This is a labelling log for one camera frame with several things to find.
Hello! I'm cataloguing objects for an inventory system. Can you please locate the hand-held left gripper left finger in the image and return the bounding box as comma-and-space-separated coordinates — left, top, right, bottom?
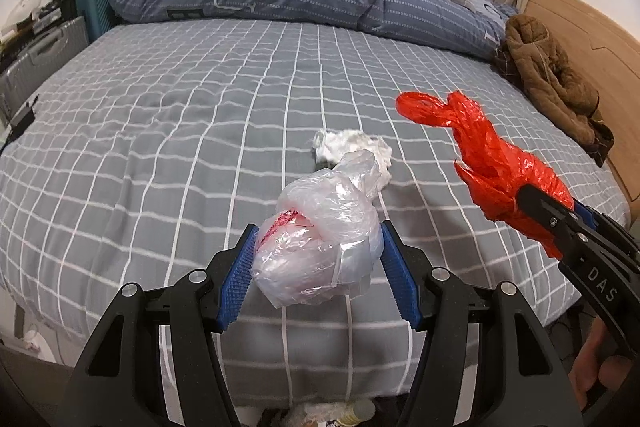
65, 223, 261, 427

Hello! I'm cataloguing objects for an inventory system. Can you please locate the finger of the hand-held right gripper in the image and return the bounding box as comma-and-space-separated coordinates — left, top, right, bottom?
516, 184, 583, 242
571, 199, 640, 260

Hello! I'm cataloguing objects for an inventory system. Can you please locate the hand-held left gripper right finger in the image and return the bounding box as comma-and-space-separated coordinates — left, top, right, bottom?
380, 220, 585, 427

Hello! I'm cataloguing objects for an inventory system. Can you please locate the red plastic bag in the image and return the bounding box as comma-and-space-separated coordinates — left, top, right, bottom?
395, 89, 576, 260

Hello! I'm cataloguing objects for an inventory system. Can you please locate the clear plastic bag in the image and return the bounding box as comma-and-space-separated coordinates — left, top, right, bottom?
250, 149, 386, 308

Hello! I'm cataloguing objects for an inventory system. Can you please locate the white tissue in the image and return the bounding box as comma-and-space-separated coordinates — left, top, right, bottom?
312, 129, 393, 192

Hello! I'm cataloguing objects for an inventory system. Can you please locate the person's right hand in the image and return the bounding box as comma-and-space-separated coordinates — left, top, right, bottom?
571, 321, 638, 414

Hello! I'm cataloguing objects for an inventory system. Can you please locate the brown padded jacket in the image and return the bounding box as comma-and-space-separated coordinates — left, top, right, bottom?
492, 13, 616, 168

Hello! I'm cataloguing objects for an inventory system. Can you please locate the grey checked bed sheet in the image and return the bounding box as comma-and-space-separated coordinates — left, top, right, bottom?
0, 18, 631, 380

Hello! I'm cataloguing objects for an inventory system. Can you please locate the wooden headboard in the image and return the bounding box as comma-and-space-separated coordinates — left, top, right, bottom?
520, 0, 640, 218

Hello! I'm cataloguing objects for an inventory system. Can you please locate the black charger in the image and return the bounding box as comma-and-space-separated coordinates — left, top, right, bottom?
9, 94, 41, 140

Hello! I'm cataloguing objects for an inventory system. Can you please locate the grey hard suitcase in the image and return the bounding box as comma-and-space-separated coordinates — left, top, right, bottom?
0, 16, 92, 118

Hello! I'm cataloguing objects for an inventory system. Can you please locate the teal suitcase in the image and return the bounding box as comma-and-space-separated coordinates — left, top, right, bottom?
74, 0, 123, 42

